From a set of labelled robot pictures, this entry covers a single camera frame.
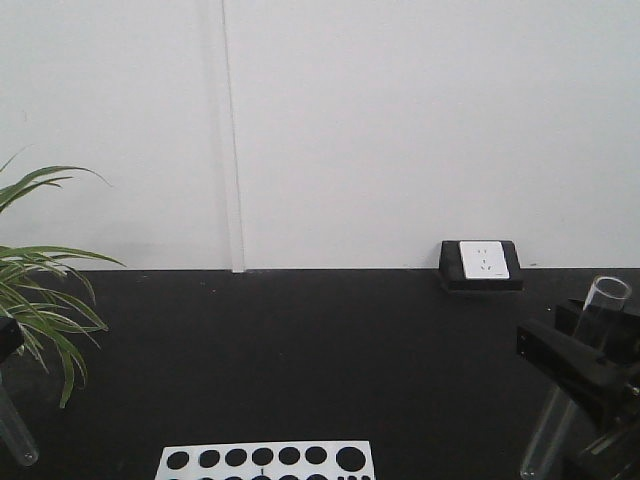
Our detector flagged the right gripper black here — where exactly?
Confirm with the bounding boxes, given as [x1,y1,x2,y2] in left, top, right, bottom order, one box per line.
[516,299,639,479]

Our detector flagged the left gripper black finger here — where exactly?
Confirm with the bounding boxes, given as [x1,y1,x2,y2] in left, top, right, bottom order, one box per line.
[0,317,24,361]

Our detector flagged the tall glass test tube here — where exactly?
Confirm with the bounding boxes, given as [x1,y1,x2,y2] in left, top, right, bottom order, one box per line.
[517,275,632,479]

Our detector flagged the short glass test tube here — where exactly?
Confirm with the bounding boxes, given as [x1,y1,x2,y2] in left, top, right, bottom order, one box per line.
[1,384,39,467]

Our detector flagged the green potted plant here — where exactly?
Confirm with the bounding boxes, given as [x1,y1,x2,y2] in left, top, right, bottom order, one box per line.
[0,155,126,409]

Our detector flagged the white test tube rack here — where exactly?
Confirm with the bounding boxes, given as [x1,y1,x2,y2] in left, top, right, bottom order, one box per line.
[155,440,376,480]

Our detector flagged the white wall socket black base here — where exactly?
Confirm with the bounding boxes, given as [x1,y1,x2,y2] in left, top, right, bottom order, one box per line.
[438,240,524,293]

